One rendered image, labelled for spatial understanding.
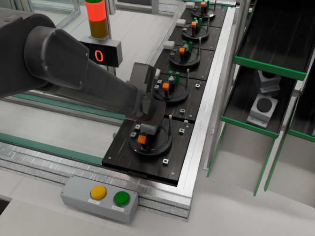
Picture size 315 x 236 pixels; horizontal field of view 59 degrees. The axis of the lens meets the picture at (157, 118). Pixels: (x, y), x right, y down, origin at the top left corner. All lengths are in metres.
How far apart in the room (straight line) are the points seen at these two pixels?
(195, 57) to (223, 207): 0.66
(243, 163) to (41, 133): 0.70
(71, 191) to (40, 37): 0.66
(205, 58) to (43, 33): 1.12
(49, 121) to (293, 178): 0.84
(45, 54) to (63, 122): 0.89
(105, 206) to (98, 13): 0.52
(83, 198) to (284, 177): 0.55
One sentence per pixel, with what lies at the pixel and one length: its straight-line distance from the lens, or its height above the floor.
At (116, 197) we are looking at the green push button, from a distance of 0.80.
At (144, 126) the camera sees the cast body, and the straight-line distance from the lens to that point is 0.83.
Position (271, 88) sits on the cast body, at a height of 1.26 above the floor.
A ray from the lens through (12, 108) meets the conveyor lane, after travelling 1.24.
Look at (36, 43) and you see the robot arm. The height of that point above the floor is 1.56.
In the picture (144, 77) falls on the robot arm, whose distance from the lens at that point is 0.64.
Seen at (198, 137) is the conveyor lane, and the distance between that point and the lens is 0.95.
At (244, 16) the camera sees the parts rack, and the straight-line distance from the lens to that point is 0.65.
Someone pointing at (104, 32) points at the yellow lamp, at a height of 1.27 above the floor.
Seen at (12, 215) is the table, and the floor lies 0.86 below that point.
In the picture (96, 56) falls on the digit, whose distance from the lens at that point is 0.89.
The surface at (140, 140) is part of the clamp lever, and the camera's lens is 0.78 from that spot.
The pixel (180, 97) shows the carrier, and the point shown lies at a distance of 1.04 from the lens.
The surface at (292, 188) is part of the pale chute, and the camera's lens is 0.84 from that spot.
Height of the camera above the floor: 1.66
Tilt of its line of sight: 44 degrees down
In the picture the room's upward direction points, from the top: straight up
